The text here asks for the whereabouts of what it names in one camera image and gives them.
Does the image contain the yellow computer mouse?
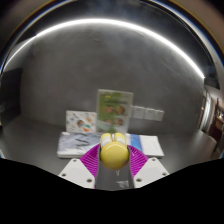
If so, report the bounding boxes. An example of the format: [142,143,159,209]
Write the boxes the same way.
[99,132,131,178]

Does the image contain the white sticker sheet card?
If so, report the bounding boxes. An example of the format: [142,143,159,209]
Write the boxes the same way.
[65,110,98,135]

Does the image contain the white wall plates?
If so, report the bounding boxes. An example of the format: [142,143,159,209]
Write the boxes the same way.
[130,105,165,122]

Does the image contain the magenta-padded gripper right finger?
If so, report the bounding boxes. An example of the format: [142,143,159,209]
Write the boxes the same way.
[126,143,170,188]

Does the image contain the green poster with food photos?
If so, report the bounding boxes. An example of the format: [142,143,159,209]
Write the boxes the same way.
[95,88,135,135]

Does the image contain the white book with blue band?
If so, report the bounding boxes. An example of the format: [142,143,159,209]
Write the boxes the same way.
[125,133,166,158]

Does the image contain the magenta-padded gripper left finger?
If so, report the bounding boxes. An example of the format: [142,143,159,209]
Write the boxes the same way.
[58,143,102,189]

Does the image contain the white ceiling light strip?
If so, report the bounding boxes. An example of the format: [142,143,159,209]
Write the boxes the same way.
[3,18,206,79]

